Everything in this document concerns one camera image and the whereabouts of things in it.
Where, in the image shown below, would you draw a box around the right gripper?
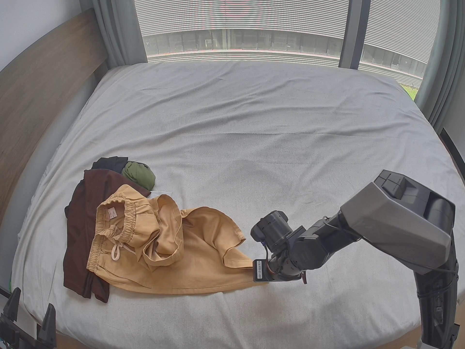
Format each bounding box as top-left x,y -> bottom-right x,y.
253,257 -> 302,283

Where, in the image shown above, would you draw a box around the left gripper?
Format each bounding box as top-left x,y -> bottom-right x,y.
0,287 -> 57,349

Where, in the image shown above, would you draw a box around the tan shorts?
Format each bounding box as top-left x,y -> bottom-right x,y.
86,184 -> 255,296

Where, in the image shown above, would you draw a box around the bed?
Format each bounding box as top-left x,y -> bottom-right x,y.
0,8 -> 465,349

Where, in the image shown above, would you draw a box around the brown garment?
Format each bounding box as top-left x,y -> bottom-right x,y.
62,169 -> 152,304

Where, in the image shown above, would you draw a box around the green garment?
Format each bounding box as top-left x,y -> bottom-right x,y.
121,161 -> 156,191

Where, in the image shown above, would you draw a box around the black garment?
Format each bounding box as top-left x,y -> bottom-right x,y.
91,156 -> 129,174

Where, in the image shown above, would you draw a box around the window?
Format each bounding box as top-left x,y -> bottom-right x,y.
130,0 -> 444,99

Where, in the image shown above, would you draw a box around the grey-green curtain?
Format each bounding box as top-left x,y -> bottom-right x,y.
76,0 -> 147,69
414,0 -> 465,134

